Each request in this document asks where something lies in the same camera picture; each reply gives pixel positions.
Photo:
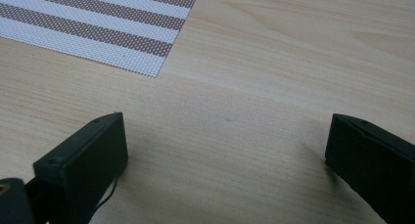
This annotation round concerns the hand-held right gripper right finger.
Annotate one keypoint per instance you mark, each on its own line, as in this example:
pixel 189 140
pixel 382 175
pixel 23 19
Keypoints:
pixel 372 158

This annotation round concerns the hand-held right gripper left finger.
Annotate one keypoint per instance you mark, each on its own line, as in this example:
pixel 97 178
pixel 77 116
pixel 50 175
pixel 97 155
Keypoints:
pixel 81 165

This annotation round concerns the striped woven placemat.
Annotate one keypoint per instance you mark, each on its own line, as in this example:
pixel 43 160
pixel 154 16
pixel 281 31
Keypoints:
pixel 98 25

